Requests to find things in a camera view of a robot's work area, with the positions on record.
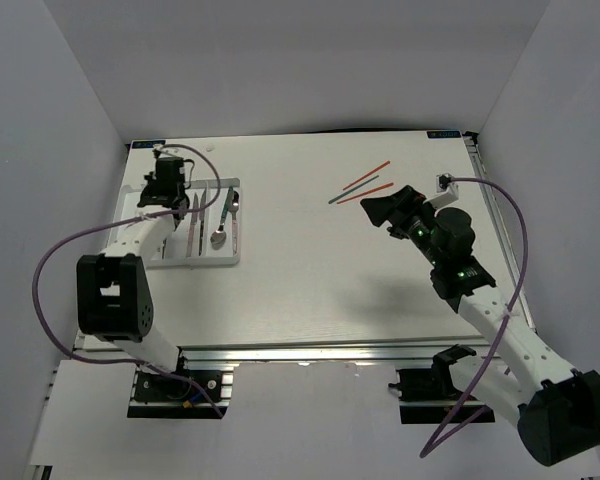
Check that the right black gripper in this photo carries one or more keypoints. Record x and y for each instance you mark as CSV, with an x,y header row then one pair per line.
x,y
385,209

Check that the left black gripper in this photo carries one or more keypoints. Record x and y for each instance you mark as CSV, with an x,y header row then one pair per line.
x,y
152,179

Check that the short orange chopstick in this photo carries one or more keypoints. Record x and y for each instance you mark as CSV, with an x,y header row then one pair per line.
x,y
366,193

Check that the pink handled knife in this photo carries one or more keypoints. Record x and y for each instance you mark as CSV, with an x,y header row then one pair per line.
x,y
192,226

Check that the long orange chopstick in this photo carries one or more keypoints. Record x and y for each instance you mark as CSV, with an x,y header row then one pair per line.
x,y
367,175

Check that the pink handled spoon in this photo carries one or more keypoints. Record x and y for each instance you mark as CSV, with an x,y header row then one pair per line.
x,y
234,209

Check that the green handled spoon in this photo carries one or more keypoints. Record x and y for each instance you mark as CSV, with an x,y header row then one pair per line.
x,y
218,237

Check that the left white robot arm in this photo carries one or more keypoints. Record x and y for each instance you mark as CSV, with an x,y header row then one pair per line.
x,y
114,303

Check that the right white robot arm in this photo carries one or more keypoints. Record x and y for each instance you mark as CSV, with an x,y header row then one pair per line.
x,y
554,407

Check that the white utensil tray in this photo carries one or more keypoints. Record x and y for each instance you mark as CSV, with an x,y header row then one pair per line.
x,y
177,241

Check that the right blue corner label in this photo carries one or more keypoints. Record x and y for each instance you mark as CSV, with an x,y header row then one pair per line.
x,y
443,134

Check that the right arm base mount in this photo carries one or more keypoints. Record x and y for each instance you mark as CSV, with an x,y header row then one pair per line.
x,y
427,395

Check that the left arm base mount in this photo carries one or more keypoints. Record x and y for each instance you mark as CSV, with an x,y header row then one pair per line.
x,y
156,397

